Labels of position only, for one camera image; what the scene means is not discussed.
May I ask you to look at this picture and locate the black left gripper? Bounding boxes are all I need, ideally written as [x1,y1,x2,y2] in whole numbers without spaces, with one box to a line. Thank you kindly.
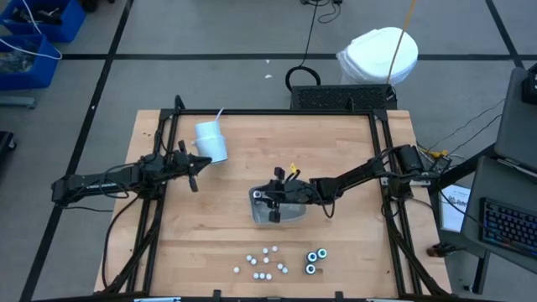
[165,139,212,194]

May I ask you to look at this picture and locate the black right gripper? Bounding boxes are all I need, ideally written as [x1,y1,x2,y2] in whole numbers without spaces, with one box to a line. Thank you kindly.
[253,166,314,223]

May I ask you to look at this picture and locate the white cylindrical container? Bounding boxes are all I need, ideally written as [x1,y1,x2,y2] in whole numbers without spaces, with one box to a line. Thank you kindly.
[191,107,230,166]

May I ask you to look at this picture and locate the grey plastic bin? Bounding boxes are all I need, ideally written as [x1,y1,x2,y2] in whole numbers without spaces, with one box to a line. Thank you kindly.
[248,184,308,226]

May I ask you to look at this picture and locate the black mesh computer case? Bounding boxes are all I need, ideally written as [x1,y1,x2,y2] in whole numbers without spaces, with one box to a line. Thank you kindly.
[289,83,399,112]

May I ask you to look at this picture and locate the white-bagged trash bin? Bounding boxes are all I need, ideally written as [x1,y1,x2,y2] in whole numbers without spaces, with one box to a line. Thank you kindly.
[336,27,420,86]

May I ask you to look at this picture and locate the dark table clamp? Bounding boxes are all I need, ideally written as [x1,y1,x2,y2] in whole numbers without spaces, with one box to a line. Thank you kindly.
[426,242,457,258]

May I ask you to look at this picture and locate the blue storage bin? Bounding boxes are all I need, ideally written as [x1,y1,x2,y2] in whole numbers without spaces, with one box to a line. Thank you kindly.
[0,34,60,91]
[0,0,87,44]

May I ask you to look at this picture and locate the white printed paper sheet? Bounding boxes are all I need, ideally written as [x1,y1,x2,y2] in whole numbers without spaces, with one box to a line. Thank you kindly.
[439,183,472,233]

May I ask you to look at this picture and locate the grey flat bar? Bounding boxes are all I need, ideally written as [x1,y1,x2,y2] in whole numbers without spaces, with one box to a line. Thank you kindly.
[0,96,37,110]

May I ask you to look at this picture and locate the black floor object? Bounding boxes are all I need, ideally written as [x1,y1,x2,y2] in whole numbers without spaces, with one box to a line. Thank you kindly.
[0,130,18,169]

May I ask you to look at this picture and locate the dark grey desk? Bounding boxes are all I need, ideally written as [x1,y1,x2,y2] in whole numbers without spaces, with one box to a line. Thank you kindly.
[435,144,537,294]

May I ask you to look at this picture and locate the black backlit keyboard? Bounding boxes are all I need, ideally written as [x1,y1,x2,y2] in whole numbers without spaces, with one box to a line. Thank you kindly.
[479,196,537,260]

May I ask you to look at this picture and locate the black aluminium table frame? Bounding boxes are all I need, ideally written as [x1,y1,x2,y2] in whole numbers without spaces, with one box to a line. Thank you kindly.
[94,94,454,302]

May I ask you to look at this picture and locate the black coiled floor cable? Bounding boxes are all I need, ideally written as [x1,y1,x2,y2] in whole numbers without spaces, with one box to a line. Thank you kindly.
[284,0,323,92]

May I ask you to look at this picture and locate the yellow hanging cable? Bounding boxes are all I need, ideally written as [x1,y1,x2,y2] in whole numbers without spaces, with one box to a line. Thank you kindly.
[385,0,417,85]

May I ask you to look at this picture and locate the white cable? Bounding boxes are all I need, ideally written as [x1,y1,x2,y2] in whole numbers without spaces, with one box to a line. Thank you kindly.
[0,0,63,60]

